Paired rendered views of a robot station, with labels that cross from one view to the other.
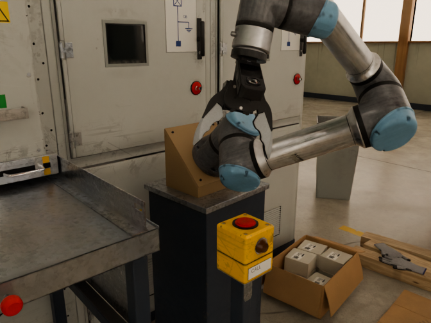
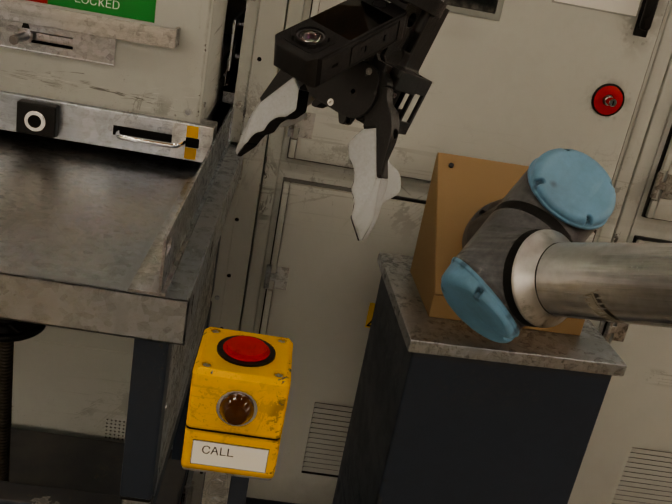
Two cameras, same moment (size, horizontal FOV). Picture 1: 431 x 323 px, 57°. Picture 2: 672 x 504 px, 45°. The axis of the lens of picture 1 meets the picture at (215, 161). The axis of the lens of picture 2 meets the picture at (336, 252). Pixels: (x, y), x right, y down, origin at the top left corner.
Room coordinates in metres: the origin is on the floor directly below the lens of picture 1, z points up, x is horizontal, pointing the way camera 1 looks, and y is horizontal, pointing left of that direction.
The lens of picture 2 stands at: (0.24, -0.46, 1.24)
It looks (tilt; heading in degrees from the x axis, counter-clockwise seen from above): 21 degrees down; 37
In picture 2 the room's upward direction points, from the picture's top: 11 degrees clockwise
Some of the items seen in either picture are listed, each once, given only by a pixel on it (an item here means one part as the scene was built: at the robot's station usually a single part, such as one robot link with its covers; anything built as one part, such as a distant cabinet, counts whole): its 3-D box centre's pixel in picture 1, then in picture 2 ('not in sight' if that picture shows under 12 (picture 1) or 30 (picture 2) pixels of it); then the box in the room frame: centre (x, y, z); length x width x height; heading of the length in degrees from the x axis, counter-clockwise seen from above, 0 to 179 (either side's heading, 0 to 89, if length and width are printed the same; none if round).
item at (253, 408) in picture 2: (263, 247); (236, 412); (0.65, -0.09, 0.87); 0.03 x 0.01 x 0.03; 132
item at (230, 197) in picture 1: (206, 186); (489, 308); (1.33, 0.03, 0.74); 0.32 x 0.32 x 0.02; 46
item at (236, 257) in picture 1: (244, 247); (238, 401); (0.68, -0.06, 0.85); 0.08 x 0.08 x 0.10; 42
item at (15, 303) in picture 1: (9, 302); not in sight; (0.56, 0.34, 0.82); 0.04 x 0.03 x 0.03; 42
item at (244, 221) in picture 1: (245, 224); (245, 353); (0.68, -0.06, 0.90); 0.04 x 0.04 x 0.02
